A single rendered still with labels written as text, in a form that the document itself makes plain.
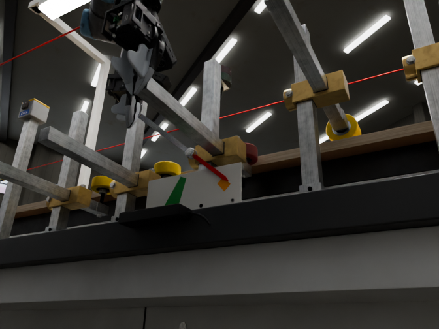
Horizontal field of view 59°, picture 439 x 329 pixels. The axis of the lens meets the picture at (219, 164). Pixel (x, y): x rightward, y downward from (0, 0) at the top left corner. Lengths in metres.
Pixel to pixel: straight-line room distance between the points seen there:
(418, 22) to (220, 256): 0.63
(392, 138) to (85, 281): 0.83
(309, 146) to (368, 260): 0.25
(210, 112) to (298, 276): 0.46
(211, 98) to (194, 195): 0.26
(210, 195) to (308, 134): 0.25
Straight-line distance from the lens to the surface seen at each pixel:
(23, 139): 1.54
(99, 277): 1.06
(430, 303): 0.94
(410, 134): 0.99
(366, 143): 1.00
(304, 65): 0.81
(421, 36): 0.92
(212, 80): 1.05
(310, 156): 0.82
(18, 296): 1.29
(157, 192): 0.97
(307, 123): 0.86
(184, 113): 0.79
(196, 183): 0.91
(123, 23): 0.72
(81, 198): 1.18
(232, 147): 0.90
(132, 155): 1.09
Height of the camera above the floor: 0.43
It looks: 25 degrees up
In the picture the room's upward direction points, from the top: 2 degrees clockwise
